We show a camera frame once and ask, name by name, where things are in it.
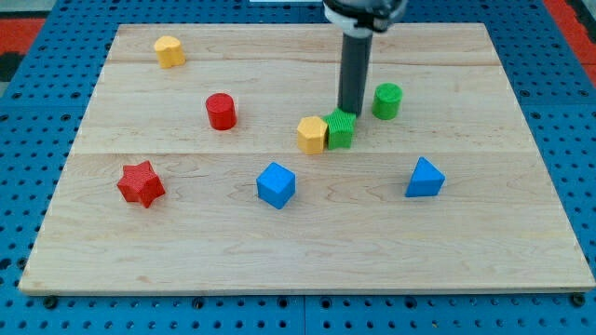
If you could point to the yellow hexagon block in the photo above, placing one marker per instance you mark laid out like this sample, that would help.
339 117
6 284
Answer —
311 135

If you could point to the red star block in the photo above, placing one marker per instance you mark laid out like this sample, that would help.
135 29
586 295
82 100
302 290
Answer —
140 184

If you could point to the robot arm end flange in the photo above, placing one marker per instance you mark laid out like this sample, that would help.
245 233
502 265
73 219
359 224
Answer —
364 15

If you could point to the red cylinder block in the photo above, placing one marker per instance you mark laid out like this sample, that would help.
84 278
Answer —
221 111

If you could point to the green star block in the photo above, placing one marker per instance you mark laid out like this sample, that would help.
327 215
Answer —
341 127

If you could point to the blue cube block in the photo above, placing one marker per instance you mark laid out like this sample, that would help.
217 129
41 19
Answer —
276 185

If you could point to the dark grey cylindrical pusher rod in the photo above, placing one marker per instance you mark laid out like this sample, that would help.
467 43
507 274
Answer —
355 57

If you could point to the blue triangle block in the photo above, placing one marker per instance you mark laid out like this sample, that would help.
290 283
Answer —
426 179

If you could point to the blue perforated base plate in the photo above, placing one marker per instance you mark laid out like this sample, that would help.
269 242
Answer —
45 100

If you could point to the yellow heart block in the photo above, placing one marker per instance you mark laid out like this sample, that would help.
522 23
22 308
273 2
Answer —
169 52

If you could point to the wooden board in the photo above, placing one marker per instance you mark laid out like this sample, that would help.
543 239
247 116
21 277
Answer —
496 226

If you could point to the green cylinder block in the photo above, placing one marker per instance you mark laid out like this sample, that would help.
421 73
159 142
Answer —
386 101

